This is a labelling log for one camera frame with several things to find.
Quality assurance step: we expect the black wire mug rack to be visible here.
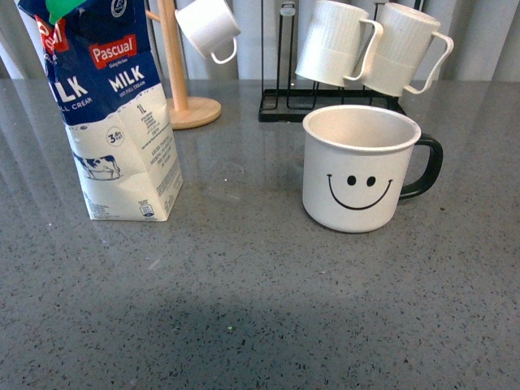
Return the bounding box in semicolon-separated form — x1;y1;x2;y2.
258;1;405;123

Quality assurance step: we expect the Pascual milk carton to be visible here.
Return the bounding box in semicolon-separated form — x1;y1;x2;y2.
19;1;182;221

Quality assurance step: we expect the cream ribbed mug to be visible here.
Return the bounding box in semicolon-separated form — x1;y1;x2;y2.
296;1;384;88
362;2;454;98

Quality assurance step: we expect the white smiley face mug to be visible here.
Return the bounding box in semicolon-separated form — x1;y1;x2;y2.
302;105;444;233

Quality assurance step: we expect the cream ribbed mug right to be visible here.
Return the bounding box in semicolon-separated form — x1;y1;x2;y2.
362;2;454;98

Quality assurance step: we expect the wooden mug tree stand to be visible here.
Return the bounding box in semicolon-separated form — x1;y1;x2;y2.
146;0;221;130

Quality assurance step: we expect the small white cup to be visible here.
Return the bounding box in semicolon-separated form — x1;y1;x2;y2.
175;0;241;65

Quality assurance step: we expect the cream ribbed mug left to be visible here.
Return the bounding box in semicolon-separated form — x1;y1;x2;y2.
296;1;384;88

